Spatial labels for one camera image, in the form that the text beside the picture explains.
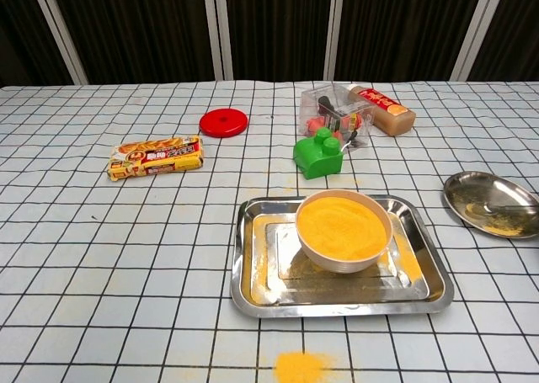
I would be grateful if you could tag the silver spoon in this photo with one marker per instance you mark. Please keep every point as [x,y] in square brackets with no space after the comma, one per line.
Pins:
[480,210]

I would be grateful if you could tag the red round disc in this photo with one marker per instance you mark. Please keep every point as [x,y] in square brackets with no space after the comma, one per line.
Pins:
[223,123]

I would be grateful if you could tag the bowl of yellow powder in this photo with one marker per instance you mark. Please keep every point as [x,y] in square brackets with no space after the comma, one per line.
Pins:
[343,231]

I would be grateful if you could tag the stainless steel tray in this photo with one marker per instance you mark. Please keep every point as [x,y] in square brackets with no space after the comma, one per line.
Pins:
[337,307]

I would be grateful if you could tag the small steel plate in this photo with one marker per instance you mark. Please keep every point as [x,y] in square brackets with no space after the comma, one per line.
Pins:
[476,189]

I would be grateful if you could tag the green toy block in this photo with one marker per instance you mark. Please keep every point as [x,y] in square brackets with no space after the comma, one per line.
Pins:
[316,157]

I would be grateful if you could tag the clear plastic box with toys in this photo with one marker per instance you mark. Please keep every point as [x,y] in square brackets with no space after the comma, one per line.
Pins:
[332,105]

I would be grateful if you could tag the yellow snack package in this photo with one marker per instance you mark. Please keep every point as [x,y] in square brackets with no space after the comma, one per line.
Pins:
[156,159]

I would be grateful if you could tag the brown drink bottle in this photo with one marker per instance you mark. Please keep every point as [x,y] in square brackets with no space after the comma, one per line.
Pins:
[391,113]

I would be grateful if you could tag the checkered white tablecloth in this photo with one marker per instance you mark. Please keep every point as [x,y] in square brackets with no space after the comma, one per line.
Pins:
[105,252]

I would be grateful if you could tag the spilled yellow powder pile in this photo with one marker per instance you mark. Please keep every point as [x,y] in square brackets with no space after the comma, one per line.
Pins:
[303,368]

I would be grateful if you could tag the black folding screen white frame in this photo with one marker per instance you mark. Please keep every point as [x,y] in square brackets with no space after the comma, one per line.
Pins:
[147,25]

